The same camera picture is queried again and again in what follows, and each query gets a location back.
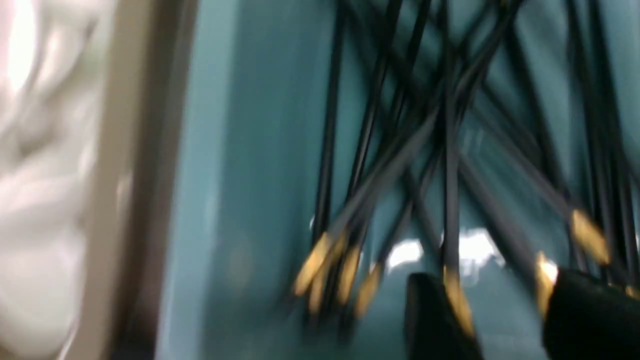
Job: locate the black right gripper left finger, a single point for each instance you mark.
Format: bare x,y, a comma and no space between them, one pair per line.
431,330

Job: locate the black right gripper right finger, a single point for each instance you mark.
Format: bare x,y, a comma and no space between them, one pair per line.
587,319

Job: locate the pile of black chopsticks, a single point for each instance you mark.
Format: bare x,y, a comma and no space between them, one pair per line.
398,158

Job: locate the blue plastic chopstick bin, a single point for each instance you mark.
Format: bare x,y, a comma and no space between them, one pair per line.
249,159

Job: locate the olive plastic spoon bin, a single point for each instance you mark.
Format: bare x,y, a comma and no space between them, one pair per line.
128,219

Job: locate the pile of white spoons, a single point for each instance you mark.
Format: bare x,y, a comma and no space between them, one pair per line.
54,56

